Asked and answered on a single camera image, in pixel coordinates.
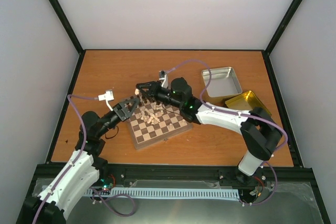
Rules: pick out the open silver tin box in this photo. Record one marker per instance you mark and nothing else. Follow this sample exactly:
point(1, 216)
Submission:
point(221, 82)

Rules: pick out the dark chess pieces rows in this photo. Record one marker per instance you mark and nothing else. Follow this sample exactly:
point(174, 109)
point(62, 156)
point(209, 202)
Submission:
point(144, 101)

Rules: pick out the black frame post left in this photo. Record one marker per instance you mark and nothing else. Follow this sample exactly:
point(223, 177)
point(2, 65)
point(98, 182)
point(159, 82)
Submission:
point(66, 25)

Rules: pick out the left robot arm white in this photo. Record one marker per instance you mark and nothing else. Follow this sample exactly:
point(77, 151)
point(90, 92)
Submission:
point(84, 168)

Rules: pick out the white chess pieces pile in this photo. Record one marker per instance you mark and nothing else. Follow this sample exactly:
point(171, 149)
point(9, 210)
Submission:
point(151, 113)

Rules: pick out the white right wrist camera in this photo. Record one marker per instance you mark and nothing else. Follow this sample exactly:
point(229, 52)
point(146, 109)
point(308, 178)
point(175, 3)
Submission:
point(163, 78)

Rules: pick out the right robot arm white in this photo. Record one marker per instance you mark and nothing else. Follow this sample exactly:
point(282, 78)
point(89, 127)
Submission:
point(260, 133)

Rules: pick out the blue cable duct strip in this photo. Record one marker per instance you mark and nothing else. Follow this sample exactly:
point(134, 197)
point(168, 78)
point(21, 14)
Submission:
point(174, 193)

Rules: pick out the gold tin lid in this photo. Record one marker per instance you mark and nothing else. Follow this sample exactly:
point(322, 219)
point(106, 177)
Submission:
point(246, 101)

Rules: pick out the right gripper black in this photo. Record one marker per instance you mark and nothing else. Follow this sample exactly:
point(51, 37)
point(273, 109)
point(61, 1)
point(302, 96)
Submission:
point(150, 85)

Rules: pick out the wooden chess board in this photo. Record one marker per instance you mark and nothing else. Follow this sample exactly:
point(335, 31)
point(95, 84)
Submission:
point(144, 134)

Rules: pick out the white chess pawn placed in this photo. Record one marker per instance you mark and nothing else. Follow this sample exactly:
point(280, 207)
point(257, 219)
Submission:
point(171, 126)

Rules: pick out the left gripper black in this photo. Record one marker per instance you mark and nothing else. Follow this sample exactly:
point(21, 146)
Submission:
point(121, 109)

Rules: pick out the black frame post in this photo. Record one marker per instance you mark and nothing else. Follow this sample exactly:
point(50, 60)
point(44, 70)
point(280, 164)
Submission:
point(293, 7)
point(66, 25)

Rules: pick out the black frame post right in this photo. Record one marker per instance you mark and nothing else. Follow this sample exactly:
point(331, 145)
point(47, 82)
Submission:
point(293, 7)

